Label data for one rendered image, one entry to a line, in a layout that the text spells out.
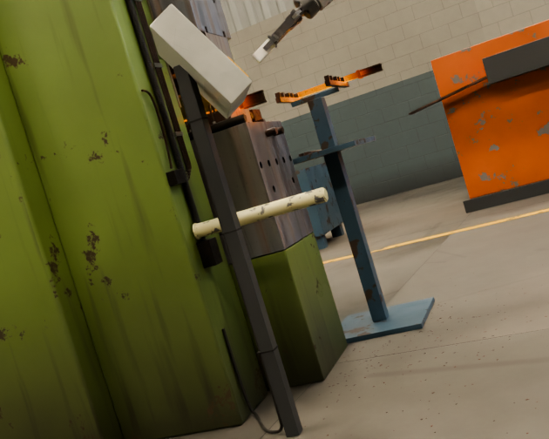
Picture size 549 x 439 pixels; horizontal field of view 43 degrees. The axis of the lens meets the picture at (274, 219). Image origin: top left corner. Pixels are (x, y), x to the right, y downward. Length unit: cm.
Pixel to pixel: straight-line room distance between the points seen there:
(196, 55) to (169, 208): 56
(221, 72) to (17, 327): 113
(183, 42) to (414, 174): 844
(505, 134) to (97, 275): 406
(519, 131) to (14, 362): 430
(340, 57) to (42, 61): 820
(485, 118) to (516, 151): 35
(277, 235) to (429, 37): 783
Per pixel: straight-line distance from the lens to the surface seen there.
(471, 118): 582
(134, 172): 223
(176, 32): 184
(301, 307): 240
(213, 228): 220
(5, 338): 250
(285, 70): 1065
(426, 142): 1004
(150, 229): 223
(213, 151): 195
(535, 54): 560
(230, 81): 181
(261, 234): 239
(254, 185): 237
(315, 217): 615
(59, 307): 235
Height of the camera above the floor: 71
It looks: 3 degrees down
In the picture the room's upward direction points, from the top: 17 degrees counter-clockwise
